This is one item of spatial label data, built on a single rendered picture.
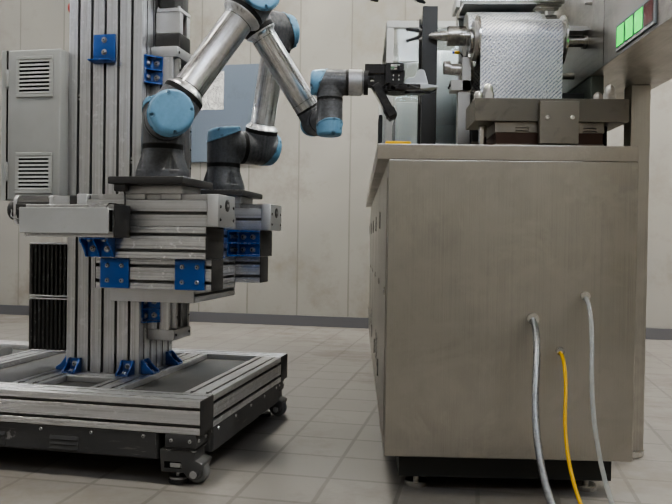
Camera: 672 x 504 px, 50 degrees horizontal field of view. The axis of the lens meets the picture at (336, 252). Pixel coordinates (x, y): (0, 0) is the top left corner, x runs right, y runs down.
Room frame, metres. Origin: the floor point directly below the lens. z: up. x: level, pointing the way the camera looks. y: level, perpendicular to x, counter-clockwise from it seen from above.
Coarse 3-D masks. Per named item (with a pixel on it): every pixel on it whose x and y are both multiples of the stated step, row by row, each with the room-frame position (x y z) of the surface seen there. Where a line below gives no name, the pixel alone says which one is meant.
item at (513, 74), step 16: (480, 64) 2.11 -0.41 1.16; (496, 64) 2.10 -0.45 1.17; (512, 64) 2.10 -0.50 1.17; (528, 64) 2.10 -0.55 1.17; (544, 64) 2.10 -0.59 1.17; (560, 64) 2.10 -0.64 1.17; (480, 80) 2.11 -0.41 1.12; (496, 80) 2.10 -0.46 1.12; (512, 80) 2.10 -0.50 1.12; (528, 80) 2.10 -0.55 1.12; (544, 80) 2.10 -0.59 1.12; (560, 80) 2.10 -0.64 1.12; (496, 96) 2.10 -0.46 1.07; (512, 96) 2.10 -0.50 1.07; (528, 96) 2.10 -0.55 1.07; (544, 96) 2.10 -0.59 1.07; (560, 96) 2.10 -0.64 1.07
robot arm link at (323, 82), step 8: (312, 72) 2.10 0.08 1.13; (320, 72) 2.09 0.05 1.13; (328, 72) 2.09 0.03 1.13; (336, 72) 2.09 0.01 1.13; (344, 72) 2.09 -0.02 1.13; (312, 80) 2.09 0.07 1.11; (320, 80) 2.08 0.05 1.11; (328, 80) 2.09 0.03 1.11; (336, 80) 2.08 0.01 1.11; (344, 80) 2.08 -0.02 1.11; (312, 88) 2.10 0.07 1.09; (320, 88) 2.09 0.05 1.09; (328, 88) 2.09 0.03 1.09; (336, 88) 2.09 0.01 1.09; (344, 88) 2.09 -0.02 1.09
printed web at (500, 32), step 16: (480, 16) 2.36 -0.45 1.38; (496, 16) 2.36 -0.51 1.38; (512, 16) 2.36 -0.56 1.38; (528, 16) 2.35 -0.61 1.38; (496, 32) 2.11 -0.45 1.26; (512, 32) 2.10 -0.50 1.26; (528, 32) 2.10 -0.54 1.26; (544, 32) 2.10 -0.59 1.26; (560, 32) 2.10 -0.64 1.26; (496, 48) 2.10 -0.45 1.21; (512, 48) 2.10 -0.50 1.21; (528, 48) 2.10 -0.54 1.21; (544, 48) 2.10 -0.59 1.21; (560, 48) 2.10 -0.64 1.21
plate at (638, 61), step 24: (576, 0) 2.27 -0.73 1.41; (600, 0) 2.04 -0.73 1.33; (624, 0) 1.85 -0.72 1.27; (576, 24) 2.26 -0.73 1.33; (600, 24) 2.03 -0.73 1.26; (576, 48) 2.26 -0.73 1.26; (600, 48) 2.03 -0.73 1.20; (624, 48) 1.85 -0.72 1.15; (648, 48) 1.82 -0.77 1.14; (576, 72) 2.25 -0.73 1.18; (600, 72) 2.08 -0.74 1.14; (624, 72) 2.07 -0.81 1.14; (648, 72) 2.07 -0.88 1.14
